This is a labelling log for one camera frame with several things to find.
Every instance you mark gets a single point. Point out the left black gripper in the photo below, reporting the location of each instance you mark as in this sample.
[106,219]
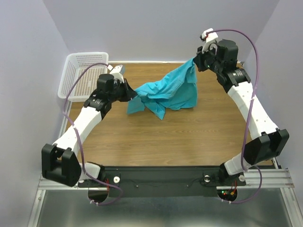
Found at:
[129,93]

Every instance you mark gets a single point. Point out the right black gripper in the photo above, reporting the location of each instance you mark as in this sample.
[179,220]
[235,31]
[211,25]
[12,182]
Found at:
[199,58]

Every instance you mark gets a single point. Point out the turquoise t shirt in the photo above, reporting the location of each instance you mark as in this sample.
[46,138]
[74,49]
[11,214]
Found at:
[176,90]

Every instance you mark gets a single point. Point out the white perforated plastic basket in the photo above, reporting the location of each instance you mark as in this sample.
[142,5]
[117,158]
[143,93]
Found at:
[77,87]

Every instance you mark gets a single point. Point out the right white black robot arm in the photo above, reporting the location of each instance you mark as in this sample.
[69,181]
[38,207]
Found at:
[267,139]

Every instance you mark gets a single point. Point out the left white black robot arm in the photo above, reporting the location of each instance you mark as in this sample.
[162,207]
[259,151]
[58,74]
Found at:
[59,160]

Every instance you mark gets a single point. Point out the left white knob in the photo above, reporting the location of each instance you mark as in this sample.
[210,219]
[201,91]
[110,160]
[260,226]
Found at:
[116,179]

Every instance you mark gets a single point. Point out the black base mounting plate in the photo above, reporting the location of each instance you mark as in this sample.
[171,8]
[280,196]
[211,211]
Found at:
[166,181]

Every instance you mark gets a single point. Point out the right metal knob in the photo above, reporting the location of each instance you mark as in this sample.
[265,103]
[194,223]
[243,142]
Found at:
[207,178]

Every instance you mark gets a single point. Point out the circuit board with leds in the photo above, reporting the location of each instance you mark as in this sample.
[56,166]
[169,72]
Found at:
[228,195]

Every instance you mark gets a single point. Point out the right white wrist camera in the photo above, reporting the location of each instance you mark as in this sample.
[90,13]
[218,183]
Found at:
[209,37]

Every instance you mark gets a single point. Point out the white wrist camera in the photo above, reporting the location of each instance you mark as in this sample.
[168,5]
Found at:
[209,37]
[117,70]

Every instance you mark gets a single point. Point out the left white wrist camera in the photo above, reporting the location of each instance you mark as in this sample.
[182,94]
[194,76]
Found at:
[117,70]

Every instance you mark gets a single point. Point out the aluminium frame rail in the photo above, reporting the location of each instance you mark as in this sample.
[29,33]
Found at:
[271,178]

